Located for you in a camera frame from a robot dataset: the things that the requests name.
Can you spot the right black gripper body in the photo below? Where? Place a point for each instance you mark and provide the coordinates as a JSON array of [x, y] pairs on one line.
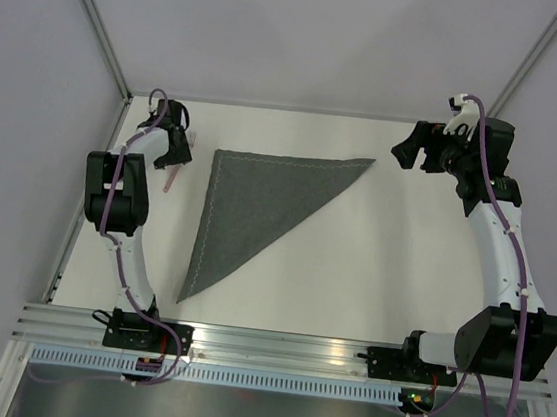
[[448, 152]]

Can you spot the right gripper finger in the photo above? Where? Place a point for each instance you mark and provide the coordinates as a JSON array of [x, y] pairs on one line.
[[420, 134], [406, 153]]

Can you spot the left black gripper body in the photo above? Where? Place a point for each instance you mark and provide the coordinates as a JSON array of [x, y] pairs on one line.
[[178, 156]]

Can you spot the pink handled fork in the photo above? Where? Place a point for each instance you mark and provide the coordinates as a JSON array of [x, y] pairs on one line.
[[191, 137]]

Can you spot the grey cloth napkin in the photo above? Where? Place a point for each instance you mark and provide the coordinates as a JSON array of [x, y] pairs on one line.
[[252, 200]]

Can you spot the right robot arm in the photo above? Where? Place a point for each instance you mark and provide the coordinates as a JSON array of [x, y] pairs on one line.
[[513, 333]]

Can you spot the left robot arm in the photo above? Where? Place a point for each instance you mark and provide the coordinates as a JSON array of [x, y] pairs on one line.
[[116, 199]]

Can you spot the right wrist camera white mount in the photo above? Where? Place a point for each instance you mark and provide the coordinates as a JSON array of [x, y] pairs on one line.
[[468, 110]]

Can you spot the back aluminium frame bar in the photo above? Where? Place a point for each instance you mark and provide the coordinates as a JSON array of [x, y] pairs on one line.
[[290, 108]]

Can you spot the left aluminium frame post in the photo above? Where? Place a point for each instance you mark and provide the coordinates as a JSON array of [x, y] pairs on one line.
[[96, 24]]

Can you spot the aluminium frame post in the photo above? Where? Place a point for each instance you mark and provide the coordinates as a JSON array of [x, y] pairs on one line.
[[96, 24], [529, 63]]

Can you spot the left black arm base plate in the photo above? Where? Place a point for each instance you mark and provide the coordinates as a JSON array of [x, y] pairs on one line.
[[127, 331]]

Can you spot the right aluminium frame post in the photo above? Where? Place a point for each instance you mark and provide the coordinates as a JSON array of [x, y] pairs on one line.
[[529, 63]]

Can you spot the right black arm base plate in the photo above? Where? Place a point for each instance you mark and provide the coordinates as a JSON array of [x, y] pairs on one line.
[[391, 364]]

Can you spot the white slotted cable duct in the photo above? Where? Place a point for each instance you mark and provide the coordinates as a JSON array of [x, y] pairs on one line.
[[222, 375]]

